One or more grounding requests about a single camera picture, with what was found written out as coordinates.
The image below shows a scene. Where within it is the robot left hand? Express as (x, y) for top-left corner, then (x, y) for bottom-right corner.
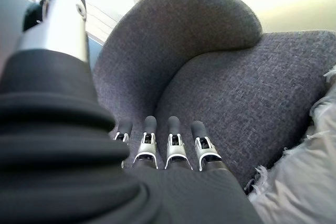
(0, 0), (263, 224)

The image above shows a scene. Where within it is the grey fringed fleece blanket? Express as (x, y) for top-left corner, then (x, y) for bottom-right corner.
(244, 63), (336, 224)

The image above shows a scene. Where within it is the grey fabric armchair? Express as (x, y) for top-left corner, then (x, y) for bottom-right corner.
(91, 0), (336, 196)

